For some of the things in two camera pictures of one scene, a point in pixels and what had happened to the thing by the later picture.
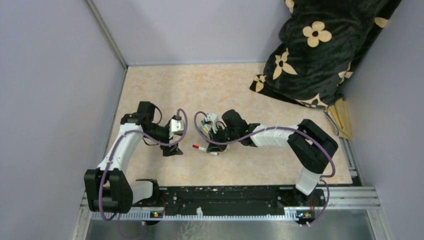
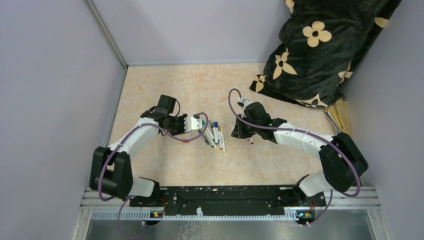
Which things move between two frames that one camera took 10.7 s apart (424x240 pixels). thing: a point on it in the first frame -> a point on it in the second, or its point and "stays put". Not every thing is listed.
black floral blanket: [323, 44] stays put
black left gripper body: [170, 146] -> [180, 123]
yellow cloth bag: [339, 114] stays put
